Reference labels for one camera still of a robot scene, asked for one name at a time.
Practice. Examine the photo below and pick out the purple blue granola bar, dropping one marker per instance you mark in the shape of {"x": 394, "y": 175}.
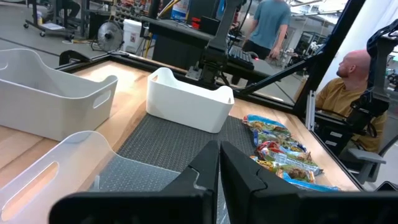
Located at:
{"x": 273, "y": 133}

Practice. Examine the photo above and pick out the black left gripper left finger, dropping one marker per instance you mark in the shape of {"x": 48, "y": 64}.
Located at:
{"x": 205, "y": 168}

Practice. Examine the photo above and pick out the brown blue granola bar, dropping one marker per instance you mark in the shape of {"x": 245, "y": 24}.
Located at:
{"x": 264, "y": 126}

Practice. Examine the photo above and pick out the blue yellow silver granola bar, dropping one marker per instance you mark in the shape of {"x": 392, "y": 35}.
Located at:
{"x": 314, "y": 186}

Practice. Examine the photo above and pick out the dark grey workstation desk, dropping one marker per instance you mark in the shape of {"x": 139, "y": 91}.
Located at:
{"x": 174, "y": 34}

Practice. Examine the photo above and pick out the black wheeled cart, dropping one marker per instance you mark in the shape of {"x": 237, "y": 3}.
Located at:
{"x": 59, "y": 25}

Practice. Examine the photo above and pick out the red silver chocolate chip bar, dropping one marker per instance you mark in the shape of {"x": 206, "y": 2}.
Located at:
{"x": 295, "y": 161}

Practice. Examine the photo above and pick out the small white plastic bin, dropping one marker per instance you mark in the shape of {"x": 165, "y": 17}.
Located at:
{"x": 46, "y": 109}

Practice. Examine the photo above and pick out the silver metal bracket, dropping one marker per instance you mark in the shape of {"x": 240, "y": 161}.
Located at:
{"x": 193, "y": 74}

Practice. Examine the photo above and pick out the large white plastic bin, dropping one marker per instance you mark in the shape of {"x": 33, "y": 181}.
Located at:
{"x": 186, "y": 109}

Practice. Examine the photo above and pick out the black backlit keyboard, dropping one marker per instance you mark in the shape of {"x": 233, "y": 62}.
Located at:
{"x": 241, "y": 57}

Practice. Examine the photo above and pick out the person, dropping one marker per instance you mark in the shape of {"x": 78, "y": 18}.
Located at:
{"x": 339, "y": 99}
{"x": 269, "y": 25}

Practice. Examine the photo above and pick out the small black frame clamp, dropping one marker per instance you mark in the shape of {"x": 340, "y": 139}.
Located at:
{"x": 73, "y": 57}

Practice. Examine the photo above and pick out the grey woven table mat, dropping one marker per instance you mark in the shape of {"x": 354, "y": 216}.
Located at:
{"x": 161, "y": 146}

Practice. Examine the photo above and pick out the clear translucent plastic bin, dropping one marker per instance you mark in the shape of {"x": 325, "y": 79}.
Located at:
{"x": 77, "y": 149}

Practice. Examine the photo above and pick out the silver aluminium post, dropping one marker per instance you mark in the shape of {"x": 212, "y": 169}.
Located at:
{"x": 311, "y": 109}

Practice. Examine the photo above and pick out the yellow brown Chewy granola bar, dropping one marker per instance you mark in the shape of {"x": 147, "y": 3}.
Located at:
{"x": 264, "y": 163}

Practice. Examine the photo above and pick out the black control box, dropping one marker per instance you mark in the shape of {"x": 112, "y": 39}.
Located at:
{"x": 332, "y": 137}

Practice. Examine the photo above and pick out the white bucket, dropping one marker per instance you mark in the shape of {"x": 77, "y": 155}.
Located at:
{"x": 132, "y": 35}

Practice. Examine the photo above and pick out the grey office chair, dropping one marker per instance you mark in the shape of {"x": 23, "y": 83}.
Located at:
{"x": 367, "y": 158}

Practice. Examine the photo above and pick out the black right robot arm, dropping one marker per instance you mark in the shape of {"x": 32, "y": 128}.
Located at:
{"x": 225, "y": 25}

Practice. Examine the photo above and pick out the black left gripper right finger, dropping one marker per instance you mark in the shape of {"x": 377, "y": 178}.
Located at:
{"x": 236, "y": 174}

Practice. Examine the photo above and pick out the round floor fan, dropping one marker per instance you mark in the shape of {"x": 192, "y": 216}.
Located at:
{"x": 110, "y": 35}

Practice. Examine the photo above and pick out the green red chocolate chip bar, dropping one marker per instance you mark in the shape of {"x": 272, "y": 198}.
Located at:
{"x": 289, "y": 141}

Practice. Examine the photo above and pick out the blue red-ended granola bar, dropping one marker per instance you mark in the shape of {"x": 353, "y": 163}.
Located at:
{"x": 258, "y": 117}

